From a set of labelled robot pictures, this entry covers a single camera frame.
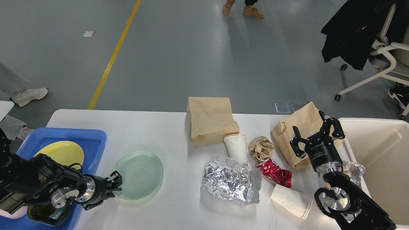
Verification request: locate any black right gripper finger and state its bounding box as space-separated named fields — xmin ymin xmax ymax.
xmin=289 ymin=126 xmax=308 ymax=159
xmin=318 ymin=110 xmax=346 ymax=141

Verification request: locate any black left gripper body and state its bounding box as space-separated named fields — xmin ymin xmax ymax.
xmin=75 ymin=175 xmax=112 ymax=211

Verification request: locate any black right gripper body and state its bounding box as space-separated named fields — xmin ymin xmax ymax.
xmin=304 ymin=134 xmax=342 ymax=172

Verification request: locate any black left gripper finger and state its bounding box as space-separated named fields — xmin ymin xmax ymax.
xmin=106 ymin=171 xmax=123 ymax=198

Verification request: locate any green plate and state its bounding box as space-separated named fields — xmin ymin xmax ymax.
xmin=113 ymin=150 xmax=164 ymax=201

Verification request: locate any dark teal mug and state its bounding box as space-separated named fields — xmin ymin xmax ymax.
xmin=27 ymin=204 xmax=73 ymax=227

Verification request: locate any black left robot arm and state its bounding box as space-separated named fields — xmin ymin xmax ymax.
xmin=1 ymin=131 xmax=123 ymax=226

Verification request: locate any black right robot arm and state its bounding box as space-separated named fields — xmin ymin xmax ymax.
xmin=290 ymin=111 xmax=397 ymax=230

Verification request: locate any crumpled brown paper bag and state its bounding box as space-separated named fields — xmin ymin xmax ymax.
xmin=270 ymin=102 xmax=344 ymax=169

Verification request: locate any crumpled brown paper ball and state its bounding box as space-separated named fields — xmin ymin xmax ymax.
xmin=248 ymin=136 xmax=274 ymax=163

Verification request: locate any crushed red can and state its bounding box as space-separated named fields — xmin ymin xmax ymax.
xmin=256 ymin=158 xmax=292 ymax=188

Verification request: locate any foil with brown paper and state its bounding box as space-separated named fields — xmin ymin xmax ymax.
xmin=317 ymin=161 xmax=365 ymax=225

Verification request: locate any blue plastic tray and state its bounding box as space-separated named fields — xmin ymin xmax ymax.
xmin=0 ymin=127 xmax=106 ymax=230

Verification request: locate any beige plastic bin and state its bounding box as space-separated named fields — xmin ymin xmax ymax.
xmin=339 ymin=118 xmax=409 ymax=230

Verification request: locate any yellow plate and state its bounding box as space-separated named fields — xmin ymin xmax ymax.
xmin=35 ymin=141 xmax=84 ymax=171

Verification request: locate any upright white paper cup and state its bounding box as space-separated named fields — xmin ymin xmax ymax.
xmin=223 ymin=134 xmax=248 ymax=165

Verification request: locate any lying white paper cup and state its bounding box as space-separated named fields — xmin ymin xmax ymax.
xmin=270 ymin=184 xmax=313 ymax=220

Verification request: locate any crumpled aluminium foil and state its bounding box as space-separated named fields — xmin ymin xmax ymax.
xmin=201 ymin=154 xmax=262 ymax=205

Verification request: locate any flat brown paper bag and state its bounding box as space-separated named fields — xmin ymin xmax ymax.
xmin=187 ymin=97 xmax=240 ymax=148

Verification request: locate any white office chair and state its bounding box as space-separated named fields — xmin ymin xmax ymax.
xmin=334 ymin=4 xmax=408 ymax=119

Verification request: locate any white side table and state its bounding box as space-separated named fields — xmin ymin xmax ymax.
xmin=0 ymin=101 xmax=14 ymax=121

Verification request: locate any person in white sneakers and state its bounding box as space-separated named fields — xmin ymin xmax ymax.
xmin=0 ymin=64 xmax=49 ymax=140

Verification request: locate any person in tan boots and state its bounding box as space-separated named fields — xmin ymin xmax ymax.
xmin=222 ymin=0 xmax=265 ymax=19

